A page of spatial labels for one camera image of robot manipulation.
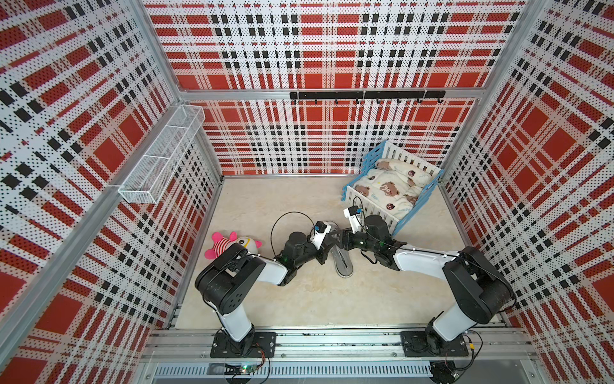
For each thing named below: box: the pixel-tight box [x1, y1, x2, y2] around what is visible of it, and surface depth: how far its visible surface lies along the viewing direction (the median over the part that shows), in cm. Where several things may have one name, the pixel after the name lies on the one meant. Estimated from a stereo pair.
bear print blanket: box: [354, 158, 432, 217], surface depth 105 cm
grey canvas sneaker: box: [329, 244, 354, 278], surface depth 90 cm
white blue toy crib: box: [340, 140, 445, 236], surface depth 104 cm
